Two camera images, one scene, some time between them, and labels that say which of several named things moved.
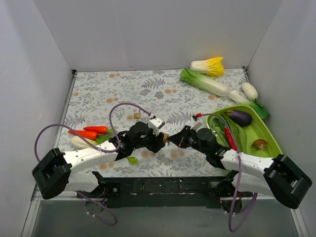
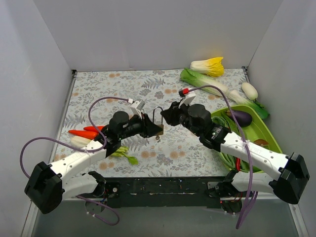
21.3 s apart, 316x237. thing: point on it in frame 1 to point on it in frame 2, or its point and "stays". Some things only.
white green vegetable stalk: (78, 142) stays
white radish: (249, 91) stays
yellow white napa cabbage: (213, 67) stays
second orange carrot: (85, 134) stays
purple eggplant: (241, 118) stays
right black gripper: (184, 137) to (174, 114)
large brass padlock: (165, 137) to (161, 125)
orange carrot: (99, 129) stays
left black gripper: (156, 142) to (144, 126)
